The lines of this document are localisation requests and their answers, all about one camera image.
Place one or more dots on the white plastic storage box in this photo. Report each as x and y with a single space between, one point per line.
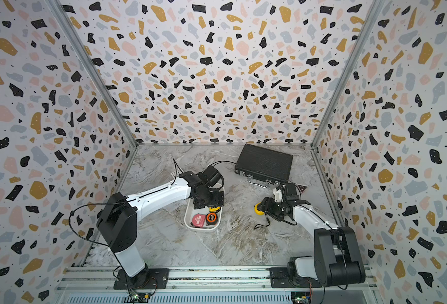
190 212

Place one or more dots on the aluminium front rail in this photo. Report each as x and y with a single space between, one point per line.
208 284

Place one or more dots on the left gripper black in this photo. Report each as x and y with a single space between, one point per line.
216 202

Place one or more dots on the orange black tape measure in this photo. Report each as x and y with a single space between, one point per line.
211 218

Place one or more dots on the small red triangular card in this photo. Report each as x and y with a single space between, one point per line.
302 188

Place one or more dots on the pink tape measure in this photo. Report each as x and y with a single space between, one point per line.
198 220

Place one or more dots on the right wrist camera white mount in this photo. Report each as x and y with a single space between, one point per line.
278 195

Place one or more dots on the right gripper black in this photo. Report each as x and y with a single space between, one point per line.
266 205

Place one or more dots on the yellow 3m tape measure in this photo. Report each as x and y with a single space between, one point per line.
215 209
261 208

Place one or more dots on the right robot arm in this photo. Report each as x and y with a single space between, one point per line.
336 259

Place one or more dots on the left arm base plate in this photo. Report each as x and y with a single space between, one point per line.
147 279

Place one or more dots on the black ribbed carrying case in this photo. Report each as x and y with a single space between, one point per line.
264 164

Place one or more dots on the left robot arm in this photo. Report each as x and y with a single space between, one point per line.
120 217

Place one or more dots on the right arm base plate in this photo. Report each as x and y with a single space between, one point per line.
281 277

